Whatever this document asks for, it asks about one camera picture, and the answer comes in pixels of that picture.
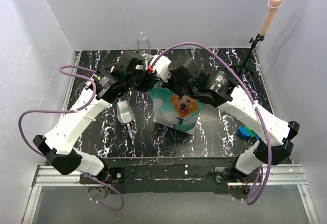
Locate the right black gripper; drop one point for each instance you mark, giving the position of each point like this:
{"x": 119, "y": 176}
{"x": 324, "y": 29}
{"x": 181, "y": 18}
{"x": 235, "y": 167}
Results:
{"x": 169, "y": 85}

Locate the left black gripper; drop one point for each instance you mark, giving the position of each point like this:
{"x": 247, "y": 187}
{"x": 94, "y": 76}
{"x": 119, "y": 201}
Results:
{"x": 149, "y": 79}

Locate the teal double pet bowl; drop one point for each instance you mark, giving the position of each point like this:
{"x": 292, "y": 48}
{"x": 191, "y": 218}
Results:
{"x": 148, "y": 59}

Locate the teal dog food bag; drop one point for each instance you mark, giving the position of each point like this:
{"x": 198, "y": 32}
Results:
{"x": 177, "y": 112}

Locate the grey food scoop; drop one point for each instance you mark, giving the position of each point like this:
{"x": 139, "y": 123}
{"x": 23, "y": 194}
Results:
{"x": 125, "y": 116}

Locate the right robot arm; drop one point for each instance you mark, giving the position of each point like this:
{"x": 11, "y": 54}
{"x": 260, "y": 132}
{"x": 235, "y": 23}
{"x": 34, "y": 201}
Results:
{"x": 184, "y": 77}

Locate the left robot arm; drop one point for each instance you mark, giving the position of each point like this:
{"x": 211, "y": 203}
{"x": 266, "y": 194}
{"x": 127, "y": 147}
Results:
{"x": 131, "y": 71}

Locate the clear water bottle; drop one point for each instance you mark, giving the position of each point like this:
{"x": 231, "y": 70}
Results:
{"x": 143, "y": 44}

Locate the green blue toy car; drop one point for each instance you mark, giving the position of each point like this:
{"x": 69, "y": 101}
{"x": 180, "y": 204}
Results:
{"x": 247, "y": 133}

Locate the pink microphone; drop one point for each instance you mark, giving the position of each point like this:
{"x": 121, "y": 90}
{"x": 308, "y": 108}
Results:
{"x": 272, "y": 8}

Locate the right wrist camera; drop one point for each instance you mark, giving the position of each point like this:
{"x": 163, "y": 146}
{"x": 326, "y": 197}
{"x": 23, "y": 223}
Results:
{"x": 159, "y": 67}

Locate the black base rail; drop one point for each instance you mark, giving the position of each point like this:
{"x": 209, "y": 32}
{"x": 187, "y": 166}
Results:
{"x": 177, "y": 175}

